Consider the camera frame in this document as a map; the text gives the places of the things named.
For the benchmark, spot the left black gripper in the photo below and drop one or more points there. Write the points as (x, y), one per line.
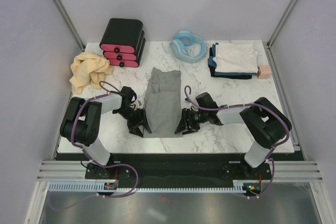
(141, 118)

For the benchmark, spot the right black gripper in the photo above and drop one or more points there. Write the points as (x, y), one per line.
(191, 127)

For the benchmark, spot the grey t shirt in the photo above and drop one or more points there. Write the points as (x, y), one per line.
(162, 104)

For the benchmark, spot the yellow t shirt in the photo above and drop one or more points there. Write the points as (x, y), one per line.
(88, 68)

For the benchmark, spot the black pink drawer box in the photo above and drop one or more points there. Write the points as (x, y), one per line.
(123, 42)

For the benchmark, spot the light blue headphones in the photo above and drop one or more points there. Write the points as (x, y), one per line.
(180, 43)

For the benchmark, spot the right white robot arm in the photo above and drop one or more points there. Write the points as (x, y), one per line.
(268, 126)

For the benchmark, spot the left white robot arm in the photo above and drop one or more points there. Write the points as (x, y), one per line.
(81, 122)

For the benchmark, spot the white blue folded t shirt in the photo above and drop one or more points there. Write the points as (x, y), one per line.
(233, 61)

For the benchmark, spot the pink cube power strip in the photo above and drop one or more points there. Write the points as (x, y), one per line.
(264, 72)

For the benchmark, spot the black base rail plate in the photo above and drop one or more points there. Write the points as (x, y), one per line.
(180, 170)

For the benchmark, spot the light blue cable duct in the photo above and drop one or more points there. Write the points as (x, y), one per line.
(103, 187)

